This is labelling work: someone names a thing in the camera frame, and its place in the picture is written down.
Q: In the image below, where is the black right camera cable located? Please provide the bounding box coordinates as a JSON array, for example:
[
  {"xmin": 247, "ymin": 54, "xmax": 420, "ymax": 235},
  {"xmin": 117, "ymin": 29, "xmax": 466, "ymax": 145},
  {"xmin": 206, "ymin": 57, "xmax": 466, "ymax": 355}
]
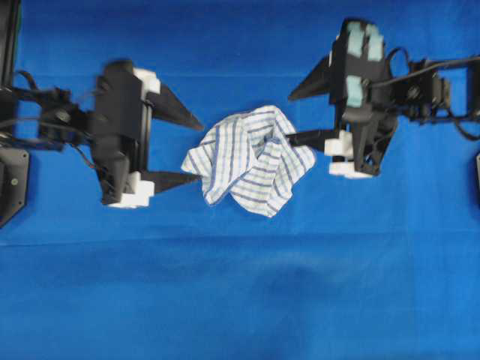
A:
[{"xmin": 367, "ymin": 55, "xmax": 480, "ymax": 90}]

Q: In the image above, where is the black aluminium frame rail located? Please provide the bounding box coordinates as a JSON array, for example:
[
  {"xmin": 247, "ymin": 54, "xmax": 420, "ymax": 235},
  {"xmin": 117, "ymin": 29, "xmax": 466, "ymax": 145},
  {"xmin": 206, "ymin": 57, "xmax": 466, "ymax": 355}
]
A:
[{"xmin": 0, "ymin": 0, "xmax": 21, "ymax": 87}]

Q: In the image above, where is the right wrist camera with tape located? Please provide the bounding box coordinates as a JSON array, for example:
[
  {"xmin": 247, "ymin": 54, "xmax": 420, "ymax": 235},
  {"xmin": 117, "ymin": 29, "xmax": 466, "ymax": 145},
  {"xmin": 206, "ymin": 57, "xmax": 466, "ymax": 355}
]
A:
[{"xmin": 342, "ymin": 18, "xmax": 385, "ymax": 108}]

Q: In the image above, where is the white blue striped towel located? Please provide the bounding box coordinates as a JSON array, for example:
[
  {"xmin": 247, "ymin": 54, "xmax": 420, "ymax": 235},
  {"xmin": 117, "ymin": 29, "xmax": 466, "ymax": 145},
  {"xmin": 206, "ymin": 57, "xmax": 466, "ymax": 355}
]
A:
[{"xmin": 181, "ymin": 105, "xmax": 316, "ymax": 218}]

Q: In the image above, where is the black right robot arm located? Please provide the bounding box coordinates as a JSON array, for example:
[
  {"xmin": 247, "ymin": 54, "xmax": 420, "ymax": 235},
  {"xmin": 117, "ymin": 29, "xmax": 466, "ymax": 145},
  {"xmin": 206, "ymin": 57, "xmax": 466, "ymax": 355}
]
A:
[{"xmin": 287, "ymin": 17, "xmax": 479, "ymax": 179}]

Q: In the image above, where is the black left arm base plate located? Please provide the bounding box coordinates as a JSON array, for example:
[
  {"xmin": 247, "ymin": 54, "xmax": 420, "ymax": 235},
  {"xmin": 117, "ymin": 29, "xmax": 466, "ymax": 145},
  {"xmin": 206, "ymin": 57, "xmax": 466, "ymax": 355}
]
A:
[{"xmin": 1, "ymin": 148, "xmax": 30, "ymax": 227}]

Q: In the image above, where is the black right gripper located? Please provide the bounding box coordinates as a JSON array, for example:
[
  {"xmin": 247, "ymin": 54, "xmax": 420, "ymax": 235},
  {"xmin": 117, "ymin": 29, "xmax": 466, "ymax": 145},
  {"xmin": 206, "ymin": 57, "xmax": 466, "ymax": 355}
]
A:
[{"xmin": 286, "ymin": 18, "xmax": 398, "ymax": 178}]

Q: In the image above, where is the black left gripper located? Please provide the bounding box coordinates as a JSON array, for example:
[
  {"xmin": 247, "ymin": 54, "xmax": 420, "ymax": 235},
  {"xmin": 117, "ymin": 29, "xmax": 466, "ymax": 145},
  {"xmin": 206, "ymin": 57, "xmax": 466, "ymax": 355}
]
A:
[{"xmin": 88, "ymin": 59, "xmax": 204, "ymax": 209}]

